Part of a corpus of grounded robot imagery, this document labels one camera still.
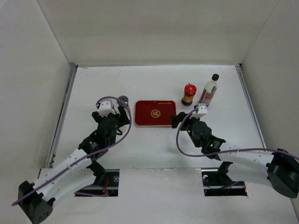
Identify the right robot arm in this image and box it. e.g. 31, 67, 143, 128
171, 105, 299, 198

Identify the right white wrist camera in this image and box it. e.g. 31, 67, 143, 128
194, 105, 207, 119

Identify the red-cap dark sauce bottle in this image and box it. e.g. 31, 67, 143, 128
181, 83, 197, 106

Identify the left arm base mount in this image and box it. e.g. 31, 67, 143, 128
75, 161, 120, 197

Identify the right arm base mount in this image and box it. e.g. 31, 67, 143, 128
201, 162, 247, 196

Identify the red lacquer tray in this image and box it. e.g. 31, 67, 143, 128
135, 100, 176, 126

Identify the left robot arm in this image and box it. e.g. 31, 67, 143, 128
12, 106, 132, 224

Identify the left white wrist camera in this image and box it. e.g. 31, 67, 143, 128
97, 99, 116, 117

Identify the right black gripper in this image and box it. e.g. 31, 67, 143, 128
171, 112, 202, 147

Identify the tall vinegar bottle black cap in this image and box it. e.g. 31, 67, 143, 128
199, 74, 219, 106

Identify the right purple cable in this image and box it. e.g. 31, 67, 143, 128
176, 107, 299, 161

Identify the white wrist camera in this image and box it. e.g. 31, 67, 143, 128
194, 105, 207, 119
97, 99, 116, 117

